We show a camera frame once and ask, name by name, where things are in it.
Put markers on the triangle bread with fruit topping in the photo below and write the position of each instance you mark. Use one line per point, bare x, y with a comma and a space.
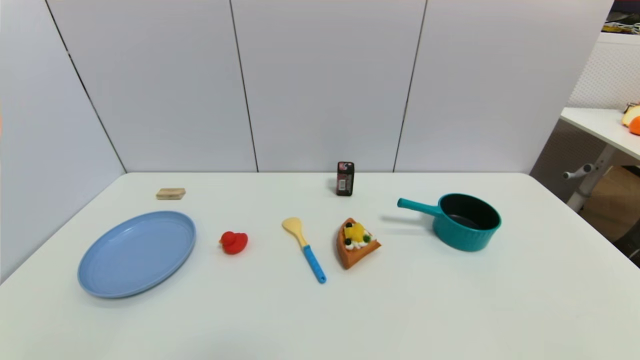
352, 254

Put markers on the small black box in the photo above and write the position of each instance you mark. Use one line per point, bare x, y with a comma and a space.
345, 179

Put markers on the red rubber duck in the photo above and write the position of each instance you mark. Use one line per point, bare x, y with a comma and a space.
234, 243

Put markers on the small wooden block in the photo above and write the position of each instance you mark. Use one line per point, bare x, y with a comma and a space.
170, 193

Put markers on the blue oval plate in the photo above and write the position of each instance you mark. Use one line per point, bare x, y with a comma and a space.
135, 255

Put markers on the white table leg with crank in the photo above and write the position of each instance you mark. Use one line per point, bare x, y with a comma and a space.
592, 177

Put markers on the white side table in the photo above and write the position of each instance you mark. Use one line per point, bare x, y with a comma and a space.
600, 125

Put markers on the white pegboard panel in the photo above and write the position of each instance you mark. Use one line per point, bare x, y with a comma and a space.
610, 75

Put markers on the pale yellow fruit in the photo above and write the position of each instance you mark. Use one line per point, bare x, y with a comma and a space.
628, 116

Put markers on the black equipment base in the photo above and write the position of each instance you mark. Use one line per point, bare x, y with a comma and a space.
631, 248

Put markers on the orange fruit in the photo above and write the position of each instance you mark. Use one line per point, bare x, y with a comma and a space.
635, 126

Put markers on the yellow green shelf clutter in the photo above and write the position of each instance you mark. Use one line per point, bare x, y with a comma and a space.
622, 25

